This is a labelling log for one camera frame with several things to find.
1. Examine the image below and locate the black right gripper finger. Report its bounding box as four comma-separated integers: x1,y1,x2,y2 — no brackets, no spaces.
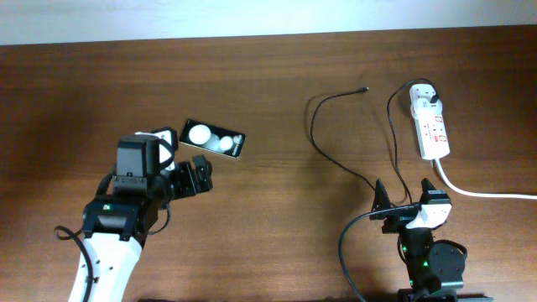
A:
372,179,392,211
420,178,447,205

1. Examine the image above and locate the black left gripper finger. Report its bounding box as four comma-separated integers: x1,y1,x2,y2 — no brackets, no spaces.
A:
193,155,213,193
151,127,178,151

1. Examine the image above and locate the black USB charging cable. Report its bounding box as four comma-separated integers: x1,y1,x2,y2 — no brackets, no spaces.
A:
310,78,441,206

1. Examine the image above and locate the black smartphone with lit screen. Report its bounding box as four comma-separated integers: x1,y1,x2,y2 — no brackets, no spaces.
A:
179,119,247,159

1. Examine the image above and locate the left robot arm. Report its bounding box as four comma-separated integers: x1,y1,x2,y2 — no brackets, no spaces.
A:
69,128,213,301

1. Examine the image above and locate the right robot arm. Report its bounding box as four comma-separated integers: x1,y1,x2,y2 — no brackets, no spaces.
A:
370,179,493,302

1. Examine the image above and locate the white USB charger plug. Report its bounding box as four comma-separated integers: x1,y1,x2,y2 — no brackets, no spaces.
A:
409,84,443,119

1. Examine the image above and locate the white power strip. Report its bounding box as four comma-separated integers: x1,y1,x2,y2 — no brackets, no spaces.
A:
409,83,451,161

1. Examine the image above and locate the white power strip cord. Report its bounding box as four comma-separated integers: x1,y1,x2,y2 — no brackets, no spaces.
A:
433,158,537,200

